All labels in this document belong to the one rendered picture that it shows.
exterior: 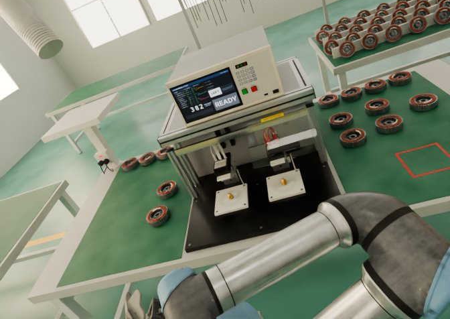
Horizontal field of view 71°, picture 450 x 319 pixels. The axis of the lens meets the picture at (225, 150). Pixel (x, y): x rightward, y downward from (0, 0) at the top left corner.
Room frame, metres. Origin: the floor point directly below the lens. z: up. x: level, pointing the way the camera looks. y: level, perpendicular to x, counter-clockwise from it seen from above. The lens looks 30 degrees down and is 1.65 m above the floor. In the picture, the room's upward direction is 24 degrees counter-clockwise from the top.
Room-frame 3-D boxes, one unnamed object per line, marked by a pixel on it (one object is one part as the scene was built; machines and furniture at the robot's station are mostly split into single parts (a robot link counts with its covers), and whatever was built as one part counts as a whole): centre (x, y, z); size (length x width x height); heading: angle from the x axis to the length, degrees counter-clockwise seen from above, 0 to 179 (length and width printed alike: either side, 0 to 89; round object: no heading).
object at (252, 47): (1.39, -0.15, 1.22); 0.44 x 0.39 x 0.20; 76
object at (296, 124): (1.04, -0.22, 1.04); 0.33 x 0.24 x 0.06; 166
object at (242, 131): (1.18, -0.08, 1.03); 0.62 x 0.01 x 0.03; 76
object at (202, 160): (1.33, -0.12, 0.92); 0.66 x 0.01 x 0.30; 76
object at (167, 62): (4.81, 1.00, 0.37); 2.10 x 0.90 x 0.75; 76
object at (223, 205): (1.11, 0.06, 0.78); 0.15 x 0.15 x 0.01; 76
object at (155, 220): (1.23, 0.42, 0.77); 0.11 x 0.11 x 0.04
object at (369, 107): (1.31, -0.78, 0.77); 0.11 x 0.11 x 0.04
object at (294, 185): (1.05, -0.17, 0.78); 0.15 x 0.15 x 0.01; 76
